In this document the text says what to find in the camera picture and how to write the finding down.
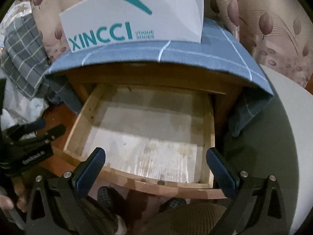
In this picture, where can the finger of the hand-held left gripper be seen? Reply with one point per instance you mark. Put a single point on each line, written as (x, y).
(31, 126)
(49, 133)

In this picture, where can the leaf patterned curtain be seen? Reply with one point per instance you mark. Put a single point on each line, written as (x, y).
(269, 17)

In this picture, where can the person's left hand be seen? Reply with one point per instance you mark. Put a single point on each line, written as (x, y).
(12, 200)

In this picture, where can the plaid slipper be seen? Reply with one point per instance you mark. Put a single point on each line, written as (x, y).
(105, 195)
(176, 203)

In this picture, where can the grey plaid cloth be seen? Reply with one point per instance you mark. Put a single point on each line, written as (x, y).
(22, 53)

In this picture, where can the white drawer liner paper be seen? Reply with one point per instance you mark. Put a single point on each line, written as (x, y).
(141, 132)

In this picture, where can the blue checked cloth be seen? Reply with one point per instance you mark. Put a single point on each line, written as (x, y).
(195, 51)

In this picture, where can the white box with teal print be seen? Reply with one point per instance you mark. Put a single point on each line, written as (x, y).
(146, 17)

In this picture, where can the wooden drawer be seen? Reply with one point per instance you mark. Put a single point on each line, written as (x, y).
(171, 192)

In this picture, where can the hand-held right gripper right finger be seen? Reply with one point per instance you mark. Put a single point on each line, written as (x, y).
(221, 173)

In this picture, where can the person's right leg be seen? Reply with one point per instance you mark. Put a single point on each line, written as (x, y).
(190, 220)

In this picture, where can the white crumpled sheet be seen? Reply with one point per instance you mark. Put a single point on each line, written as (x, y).
(19, 107)

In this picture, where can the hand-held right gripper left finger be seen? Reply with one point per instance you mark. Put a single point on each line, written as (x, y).
(90, 171)

